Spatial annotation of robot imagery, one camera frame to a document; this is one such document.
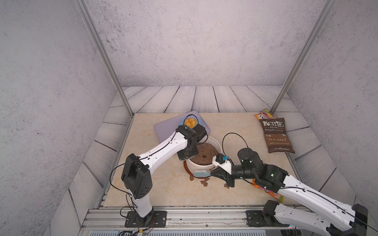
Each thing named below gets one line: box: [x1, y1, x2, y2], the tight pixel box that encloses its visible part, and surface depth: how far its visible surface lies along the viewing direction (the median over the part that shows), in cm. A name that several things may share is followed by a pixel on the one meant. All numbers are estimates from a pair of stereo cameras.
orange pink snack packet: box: [254, 108, 277, 120], surface depth 117 cm
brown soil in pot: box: [190, 142, 219, 165], surface depth 88 cm
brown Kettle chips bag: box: [259, 117, 295, 154], surface depth 107 cm
